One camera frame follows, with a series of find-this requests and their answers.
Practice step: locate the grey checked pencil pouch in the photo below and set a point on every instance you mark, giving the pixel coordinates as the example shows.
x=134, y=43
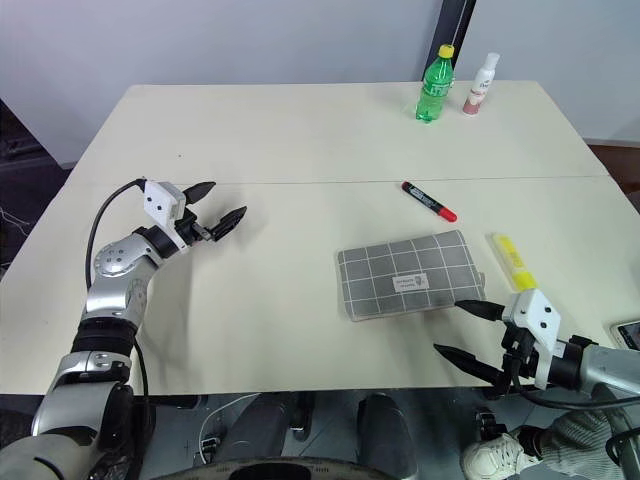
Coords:
x=407, y=275

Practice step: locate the green plastic soda bottle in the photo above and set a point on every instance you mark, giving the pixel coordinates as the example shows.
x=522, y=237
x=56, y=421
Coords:
x=434, y=87

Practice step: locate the dark vertical pillar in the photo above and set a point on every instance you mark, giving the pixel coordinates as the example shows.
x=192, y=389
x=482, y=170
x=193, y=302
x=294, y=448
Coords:
x=450, y=25

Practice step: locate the yellow highlighter pen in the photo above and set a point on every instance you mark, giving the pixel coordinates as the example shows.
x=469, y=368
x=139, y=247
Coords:
x=512, y=260

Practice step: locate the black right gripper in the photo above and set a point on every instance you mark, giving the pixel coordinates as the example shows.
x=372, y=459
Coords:
x=517, y=357

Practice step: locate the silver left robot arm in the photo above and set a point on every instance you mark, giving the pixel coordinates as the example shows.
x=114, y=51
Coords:
x=112, y=295

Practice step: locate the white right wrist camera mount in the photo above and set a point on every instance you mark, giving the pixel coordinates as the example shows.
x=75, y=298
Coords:
x=537, y=312

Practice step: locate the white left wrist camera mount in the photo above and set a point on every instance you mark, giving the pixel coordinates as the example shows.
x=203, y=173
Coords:
x=159, y=202

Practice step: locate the white sneaker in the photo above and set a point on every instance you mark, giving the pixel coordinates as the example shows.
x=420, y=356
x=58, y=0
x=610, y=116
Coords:
x=492, y=457

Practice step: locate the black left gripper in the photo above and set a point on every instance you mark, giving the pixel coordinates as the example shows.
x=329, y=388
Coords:
x=189, y=227

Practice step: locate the white-edged phone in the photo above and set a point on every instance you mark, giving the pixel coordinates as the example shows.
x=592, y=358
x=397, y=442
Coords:
x=629, y=334

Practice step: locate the white pink spray bottle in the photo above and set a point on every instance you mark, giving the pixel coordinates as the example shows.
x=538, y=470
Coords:
x=479, y=85

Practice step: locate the grey knit trouser leg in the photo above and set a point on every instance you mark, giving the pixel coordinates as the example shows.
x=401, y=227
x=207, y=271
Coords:
x=582, y=435

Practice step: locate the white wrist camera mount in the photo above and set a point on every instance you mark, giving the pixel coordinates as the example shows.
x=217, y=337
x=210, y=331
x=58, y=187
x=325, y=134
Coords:
x=159, y=202
x=537, y=312

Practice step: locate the black marker with red cap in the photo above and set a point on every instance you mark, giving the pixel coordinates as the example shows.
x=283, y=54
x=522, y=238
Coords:
x=427, y=200

